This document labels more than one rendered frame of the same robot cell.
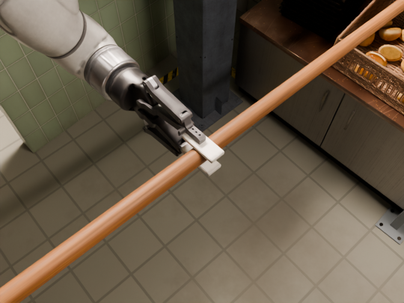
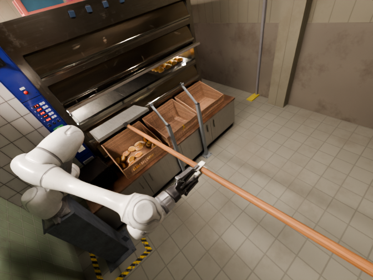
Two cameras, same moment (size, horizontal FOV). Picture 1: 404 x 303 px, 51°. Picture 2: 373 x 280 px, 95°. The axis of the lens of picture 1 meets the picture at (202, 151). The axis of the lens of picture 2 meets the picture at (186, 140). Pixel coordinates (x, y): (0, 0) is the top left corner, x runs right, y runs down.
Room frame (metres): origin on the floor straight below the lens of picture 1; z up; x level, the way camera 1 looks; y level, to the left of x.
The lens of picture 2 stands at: (0.28, 0.52, 2.08)
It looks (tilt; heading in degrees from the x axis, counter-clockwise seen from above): 43 degrees down; 282
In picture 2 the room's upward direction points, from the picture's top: 16 degrees counter-clockwise
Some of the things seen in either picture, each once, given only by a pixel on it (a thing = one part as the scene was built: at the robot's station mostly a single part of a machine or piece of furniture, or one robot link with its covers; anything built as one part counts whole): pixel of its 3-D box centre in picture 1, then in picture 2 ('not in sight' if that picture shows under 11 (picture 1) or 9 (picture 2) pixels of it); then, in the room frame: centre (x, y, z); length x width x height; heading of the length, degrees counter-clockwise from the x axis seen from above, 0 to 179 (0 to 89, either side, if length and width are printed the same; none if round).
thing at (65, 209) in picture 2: not in sight; (55, 212); (1.49, 0.00, 1.03); 0.22 x 0.18 x 0.06; 131
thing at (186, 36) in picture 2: not in sight; (135, 57); (1.01, -1.50, 1.54); 1.79 x 0.11 x 0.19; 45
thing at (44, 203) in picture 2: not in sight; (41, 200); (1.50, -0.02, 1.17); 0.18 x 0.16 x 0.22; 73
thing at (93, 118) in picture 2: not in sight; (146, 88); (1.03, -1.52, 1.16); 1.80 x 0.06 x 0.04; 45
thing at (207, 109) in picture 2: not in sight; (199, 99); (0.39, -1.75, 0.72); 0.56 x 0.49 x 0.28; 45
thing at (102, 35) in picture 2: not in sight; (125, 31); (1.01, -1.50, 1.80); 1.79 x 0.11 x 0.19; 45
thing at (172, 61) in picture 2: not in sight; (160, 62); (0.91, -2.22, 1.21); 0.61 x 0.48 x 0.06; 135
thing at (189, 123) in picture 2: not in sight; (170, 120); (0.80, -1.33, 0.72); 0.56 x 0.49 x 0.28; 46
